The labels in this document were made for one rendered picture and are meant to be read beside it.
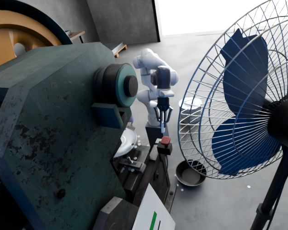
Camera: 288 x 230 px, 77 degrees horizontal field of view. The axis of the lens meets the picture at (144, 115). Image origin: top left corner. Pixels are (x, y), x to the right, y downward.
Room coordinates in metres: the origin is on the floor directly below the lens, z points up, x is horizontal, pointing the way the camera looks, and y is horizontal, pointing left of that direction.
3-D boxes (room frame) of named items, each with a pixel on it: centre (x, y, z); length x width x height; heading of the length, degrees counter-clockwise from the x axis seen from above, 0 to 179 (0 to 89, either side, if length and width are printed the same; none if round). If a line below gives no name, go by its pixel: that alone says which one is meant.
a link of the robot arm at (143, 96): (1.46, -0.06, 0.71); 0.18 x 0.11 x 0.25; 77
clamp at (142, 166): (0.76, 0.15, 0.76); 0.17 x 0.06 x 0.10; 59
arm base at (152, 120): (1.49, -0.12, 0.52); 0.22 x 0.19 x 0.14; 153
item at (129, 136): (0.95, 0.23, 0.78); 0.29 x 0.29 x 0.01
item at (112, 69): (0.70, 0.10, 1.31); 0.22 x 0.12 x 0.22; 149
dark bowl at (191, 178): (1.02, -0.31, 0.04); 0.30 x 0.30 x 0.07
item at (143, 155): (0.84, 0.30, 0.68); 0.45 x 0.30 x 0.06; 59
